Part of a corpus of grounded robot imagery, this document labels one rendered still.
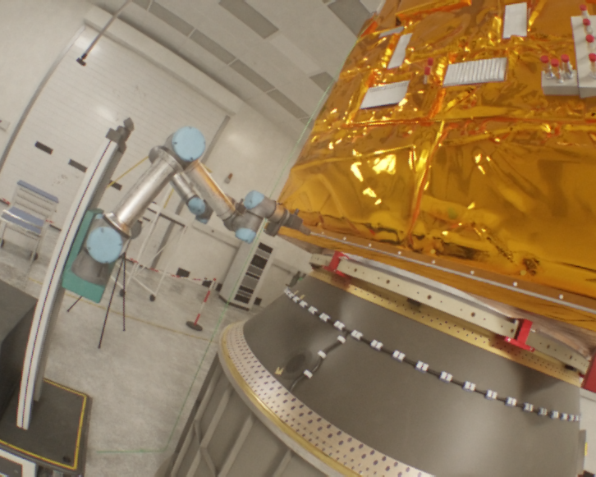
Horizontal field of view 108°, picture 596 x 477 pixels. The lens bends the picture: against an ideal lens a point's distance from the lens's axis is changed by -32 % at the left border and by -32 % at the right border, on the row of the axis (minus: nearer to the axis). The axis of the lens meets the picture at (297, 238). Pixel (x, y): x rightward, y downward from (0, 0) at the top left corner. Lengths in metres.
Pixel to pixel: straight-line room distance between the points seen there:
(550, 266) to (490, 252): 0.20
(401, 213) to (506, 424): 0.85
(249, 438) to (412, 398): 0.54
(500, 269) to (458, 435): 0.51
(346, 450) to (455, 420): 0.32
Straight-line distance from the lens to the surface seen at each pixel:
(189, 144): 1.04
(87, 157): 8.08
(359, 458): 0.91
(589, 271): 0.98
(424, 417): 0.95
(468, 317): 1.03
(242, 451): 1.15
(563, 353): 1.25
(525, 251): 1.01
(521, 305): 1.01
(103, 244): 1.02
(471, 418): 1.00
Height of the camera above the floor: 1.59
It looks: 6 degrees up
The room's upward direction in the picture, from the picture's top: 25 degrees clockwise
